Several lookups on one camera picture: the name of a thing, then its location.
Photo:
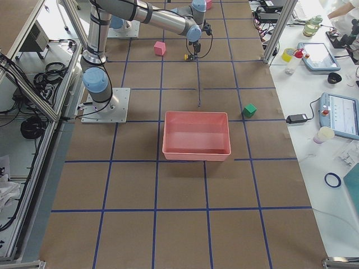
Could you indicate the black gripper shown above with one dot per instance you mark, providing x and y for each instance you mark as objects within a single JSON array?
[{"x": 197, "y": 47}]

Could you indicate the pink cube centre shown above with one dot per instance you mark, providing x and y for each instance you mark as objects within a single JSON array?
[{"x": 159, "y": 48}]

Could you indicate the pink cube near gripper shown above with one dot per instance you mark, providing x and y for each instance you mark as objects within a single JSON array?
[{"x": 208, "y": 4}]

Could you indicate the green cube far right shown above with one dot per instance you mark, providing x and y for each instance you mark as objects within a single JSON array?
[{"x": 249, "y": 110}]

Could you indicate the pink plastic bin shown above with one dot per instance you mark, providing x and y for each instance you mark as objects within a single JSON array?
[{"x": 196, "y": 136}]

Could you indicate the yellow tape roll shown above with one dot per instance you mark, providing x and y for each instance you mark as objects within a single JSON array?
[{"x": 288, "y": 54}]

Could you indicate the black power adapter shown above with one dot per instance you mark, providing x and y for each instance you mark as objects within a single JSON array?
[{"x": 296, "y": 118}]

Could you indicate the clear plastic bottle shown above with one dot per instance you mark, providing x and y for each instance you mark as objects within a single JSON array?
[{"x": 312, "y": 26}]

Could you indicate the black bowl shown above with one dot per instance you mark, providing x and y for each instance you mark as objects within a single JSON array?
[{"x": 334, "y": 78}]

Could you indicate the white paper cup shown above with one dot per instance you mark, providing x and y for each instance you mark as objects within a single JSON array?
[{"x": 323, "y": 134}]

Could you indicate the grey teach pendant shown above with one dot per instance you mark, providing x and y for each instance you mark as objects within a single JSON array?
[{"x": 340, "y": 113}]

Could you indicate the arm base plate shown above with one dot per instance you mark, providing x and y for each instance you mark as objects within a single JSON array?
[
  {"x": 122, "y": 29},
  {"x": 114, "y": 112}
]

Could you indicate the aluminium profile post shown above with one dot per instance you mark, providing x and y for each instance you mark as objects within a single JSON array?
[{"x": 278, "y": 30}]

